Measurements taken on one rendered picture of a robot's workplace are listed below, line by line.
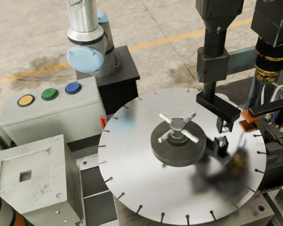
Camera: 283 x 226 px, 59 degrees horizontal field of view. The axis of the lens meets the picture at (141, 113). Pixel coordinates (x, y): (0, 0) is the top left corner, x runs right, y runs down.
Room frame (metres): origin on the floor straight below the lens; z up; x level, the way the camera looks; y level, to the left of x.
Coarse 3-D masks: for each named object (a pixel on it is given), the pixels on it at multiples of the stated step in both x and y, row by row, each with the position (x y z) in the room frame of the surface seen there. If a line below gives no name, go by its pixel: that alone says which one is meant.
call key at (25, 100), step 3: (24, 96) 0.59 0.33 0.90; (27, 96) 0.59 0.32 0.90; (30, 96) 0.58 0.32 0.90; (21, 99) 0.58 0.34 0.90; (24, 99) 0.58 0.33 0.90; (27, 99) 0.57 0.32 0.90; (30, 99) 0.57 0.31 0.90; (21, 102) 0.56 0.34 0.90; (24, 102) 0.56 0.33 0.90; (27, 102) 0.56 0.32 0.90
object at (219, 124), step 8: (208, 88) 0.33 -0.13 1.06; (200, 96) 0.34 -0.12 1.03; (208, 96) 0.33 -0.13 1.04; (216, 96) 0.34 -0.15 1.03; (200, 104) 0.34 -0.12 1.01; (208, 104) 0.32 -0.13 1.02; (216, 104) 0.32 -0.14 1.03; (224, 104) 0.31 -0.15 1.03; (216, 112) 0.31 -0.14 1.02; (224, 112) 0.29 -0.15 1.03; (232, 112) 0.29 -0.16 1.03; (240, 112) 0.29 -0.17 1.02; (224, 120) 0.29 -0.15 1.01; (232, 120) 0.28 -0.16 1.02; (232, 128) 0.29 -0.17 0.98
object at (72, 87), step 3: (69, 84) 0.60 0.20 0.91; (72, 84) 0.60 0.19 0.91; (75, 84) 0.60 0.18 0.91; (78, 84) 0.60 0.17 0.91; (66, 87) 0.59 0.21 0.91; (69, 87) 0.59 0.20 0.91; (72, 87) 0.59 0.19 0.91; (75, 87) 0.58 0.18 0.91; (78, 87) 0.58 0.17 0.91; (66, 90) 0.58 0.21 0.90; (69, 90) 0.58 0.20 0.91; (72, 90) 0.57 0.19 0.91; (75, 90) 0.58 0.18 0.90
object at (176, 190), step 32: (160, 96) 0.44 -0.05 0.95; (192, 96) 0.43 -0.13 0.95; (128, 128) 0.36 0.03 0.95; (256, 128) 0.30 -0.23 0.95; (128, 160) 0.28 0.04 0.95; (160, 160) 0.27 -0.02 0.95; (224, 160) 0.24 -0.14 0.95; (256, 160) 0.23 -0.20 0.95; (128, 192) 0.21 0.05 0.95; (160, 192) 0.20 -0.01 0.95; (192, 192) 0.19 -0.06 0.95; (224, 192) 0.18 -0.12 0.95; (192, 224) 0.14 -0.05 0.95
